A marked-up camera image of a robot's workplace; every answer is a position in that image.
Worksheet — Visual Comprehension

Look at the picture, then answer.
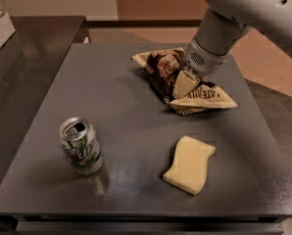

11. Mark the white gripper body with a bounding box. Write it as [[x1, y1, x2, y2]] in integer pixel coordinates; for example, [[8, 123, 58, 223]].
[[185, 37, 230, 79]]

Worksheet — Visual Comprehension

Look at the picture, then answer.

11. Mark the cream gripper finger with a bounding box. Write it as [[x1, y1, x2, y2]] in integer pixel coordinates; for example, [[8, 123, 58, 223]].
[[172, 70, 201, 99]]

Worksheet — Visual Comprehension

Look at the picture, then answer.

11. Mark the brown sea salt chip bag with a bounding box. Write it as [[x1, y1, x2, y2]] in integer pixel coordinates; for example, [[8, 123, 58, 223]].
[[131, 48, 237, 116]]

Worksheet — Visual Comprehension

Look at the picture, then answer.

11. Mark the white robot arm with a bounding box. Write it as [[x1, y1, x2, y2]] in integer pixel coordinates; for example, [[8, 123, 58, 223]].
[[172, 0, 292, 99]]

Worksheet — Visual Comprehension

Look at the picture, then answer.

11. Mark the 7up soda can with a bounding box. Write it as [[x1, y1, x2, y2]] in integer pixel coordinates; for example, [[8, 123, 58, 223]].
[[59, 117, 103, 176]]

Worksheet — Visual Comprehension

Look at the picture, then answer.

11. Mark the yellow sponge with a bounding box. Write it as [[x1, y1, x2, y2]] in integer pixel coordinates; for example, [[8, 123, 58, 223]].
[[163, 136, 216, 196]]

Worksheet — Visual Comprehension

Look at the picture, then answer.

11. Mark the dark side counter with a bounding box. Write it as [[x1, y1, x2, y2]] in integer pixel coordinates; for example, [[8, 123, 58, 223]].
[[0, 16, 89, 184]]

